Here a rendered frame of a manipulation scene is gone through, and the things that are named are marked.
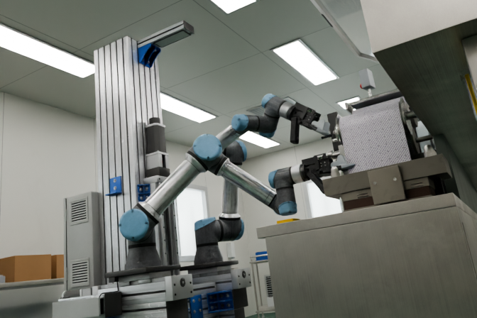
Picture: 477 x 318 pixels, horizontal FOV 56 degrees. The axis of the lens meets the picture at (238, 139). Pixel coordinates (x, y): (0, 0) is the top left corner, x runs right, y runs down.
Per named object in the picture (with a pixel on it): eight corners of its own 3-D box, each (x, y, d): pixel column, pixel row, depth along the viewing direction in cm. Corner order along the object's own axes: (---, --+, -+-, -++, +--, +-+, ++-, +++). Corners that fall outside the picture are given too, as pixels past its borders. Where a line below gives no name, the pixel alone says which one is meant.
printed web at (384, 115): (381, 219, 202) (358, 114, 216) (436, 210, 191) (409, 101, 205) (357, 216, 169) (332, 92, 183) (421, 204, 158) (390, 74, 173)
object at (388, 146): (351, 185, 173) (342, 140, 178) (414, 172, 162) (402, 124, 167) (351, 185, 172) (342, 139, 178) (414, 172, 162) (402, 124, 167)
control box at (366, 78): (364, 92, 244) (360, 75, 247) (375, 88, 241) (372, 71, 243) (358, 89, 239) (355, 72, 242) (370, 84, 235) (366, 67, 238)
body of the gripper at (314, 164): (326, 152, 176) (299, 159, 182) (331, 173, 174) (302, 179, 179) (333, 155, 182) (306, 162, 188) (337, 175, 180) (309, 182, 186)
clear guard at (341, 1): (359, 54, 280) (359, 53, 280) (438, 79, 254) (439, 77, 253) (291, -32, 192) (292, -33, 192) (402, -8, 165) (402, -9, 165)
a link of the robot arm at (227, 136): (194, 143, 238) (237, 106, 198) (213, 143, 243) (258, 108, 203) (196, 163, 235) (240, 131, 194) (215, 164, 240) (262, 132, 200)
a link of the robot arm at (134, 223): (138, 248, 183) (227, 153, 197) (132, 246, 169) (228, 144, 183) (118, 228, 185) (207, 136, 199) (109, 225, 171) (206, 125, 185)
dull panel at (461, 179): (480, 222, 344) (472, 192, 351) (485, 221, 342) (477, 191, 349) (449, 201, 156) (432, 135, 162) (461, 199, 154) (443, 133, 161)
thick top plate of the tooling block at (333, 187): (339, 199, 170) (336, 184, 171) (452, 178, 151) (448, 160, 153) (324, 196, 156) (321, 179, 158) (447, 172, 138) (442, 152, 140)
